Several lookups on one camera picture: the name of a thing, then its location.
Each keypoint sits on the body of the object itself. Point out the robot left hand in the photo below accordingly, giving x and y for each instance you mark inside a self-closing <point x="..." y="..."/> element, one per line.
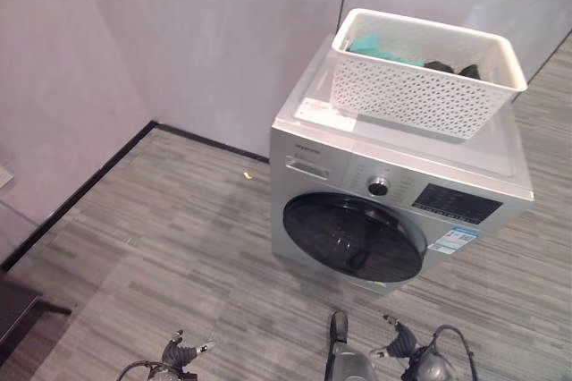
<point x="181" y="349"/>

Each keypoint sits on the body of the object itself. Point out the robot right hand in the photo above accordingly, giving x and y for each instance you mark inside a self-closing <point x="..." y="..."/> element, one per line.
<point x="400" y="340"/>

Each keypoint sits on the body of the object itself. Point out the robot left silver arm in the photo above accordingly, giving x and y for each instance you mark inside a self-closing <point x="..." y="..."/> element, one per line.
<point x="149" y="372"/>

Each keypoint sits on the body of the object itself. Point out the round dark washer door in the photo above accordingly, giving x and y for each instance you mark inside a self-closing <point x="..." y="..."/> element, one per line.
<point x="353" y="238"/>

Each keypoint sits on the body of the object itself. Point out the black washer display panel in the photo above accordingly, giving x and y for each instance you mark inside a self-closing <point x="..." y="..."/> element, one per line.
<point x="458" y="203"/>

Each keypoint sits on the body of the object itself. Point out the chrome washer control knob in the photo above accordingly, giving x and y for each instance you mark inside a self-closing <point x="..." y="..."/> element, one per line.
<point x="378" y="186"/>

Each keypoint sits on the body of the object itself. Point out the washer detergent drawer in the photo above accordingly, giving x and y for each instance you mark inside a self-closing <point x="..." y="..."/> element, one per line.
<point x="308" y="168"/>

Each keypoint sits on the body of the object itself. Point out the white label sticker on washer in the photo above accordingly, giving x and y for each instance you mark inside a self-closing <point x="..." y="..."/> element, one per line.
<point x="325" y="113"/>

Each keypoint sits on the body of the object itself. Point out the white perforated laundry basket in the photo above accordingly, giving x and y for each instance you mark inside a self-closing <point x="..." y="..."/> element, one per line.
<point x="415" y="95"/>

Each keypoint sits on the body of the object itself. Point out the robot silver leg dark foot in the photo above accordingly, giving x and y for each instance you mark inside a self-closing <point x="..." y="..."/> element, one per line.
<point x="346" y="349"/>

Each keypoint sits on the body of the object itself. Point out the blue energy label sticker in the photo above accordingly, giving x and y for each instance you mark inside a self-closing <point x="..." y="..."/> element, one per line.
<point x="456" y="240"/>

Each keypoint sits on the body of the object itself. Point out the dark low furniture piece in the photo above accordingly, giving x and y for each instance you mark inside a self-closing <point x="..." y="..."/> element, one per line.
<point x="20" y="305"/>

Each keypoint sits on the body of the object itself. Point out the silver front-load washing machine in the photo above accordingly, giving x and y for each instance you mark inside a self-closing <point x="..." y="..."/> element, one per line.
<point x="393" y="162"/>

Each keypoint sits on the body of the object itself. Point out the small yellow floor scrap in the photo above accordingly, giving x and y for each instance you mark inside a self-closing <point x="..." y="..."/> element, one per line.
<point x="247" y="174"/>

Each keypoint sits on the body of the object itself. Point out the black cloth garment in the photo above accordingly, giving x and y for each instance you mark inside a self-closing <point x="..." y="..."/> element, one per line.
<point x="451" y="68"/>

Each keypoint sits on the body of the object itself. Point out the teal cloth garment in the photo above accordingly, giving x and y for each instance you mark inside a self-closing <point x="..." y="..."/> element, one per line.
<point x="371" y="46"/>

